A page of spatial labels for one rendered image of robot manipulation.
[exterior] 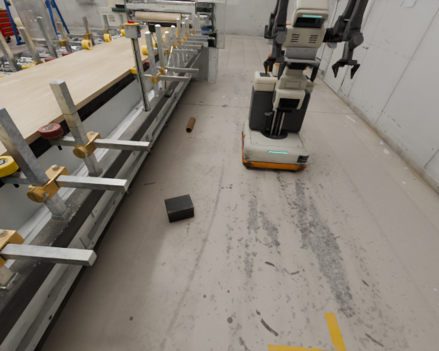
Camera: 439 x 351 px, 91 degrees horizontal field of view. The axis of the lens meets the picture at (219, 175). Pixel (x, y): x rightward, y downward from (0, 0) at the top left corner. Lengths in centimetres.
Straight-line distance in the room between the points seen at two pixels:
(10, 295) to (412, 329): 181
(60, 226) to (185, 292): 81
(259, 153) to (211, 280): 120
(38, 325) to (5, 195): 65
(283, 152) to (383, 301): 128
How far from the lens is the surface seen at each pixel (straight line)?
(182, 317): 143
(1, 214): 112
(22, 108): 147
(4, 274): 88
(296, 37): 186
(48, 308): 148
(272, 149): 210
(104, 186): 83
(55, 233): 97
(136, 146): 100
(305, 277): 162
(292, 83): 193
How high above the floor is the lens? 136
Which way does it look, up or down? 40 degrees down
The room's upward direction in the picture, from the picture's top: 3 degrees clockwise
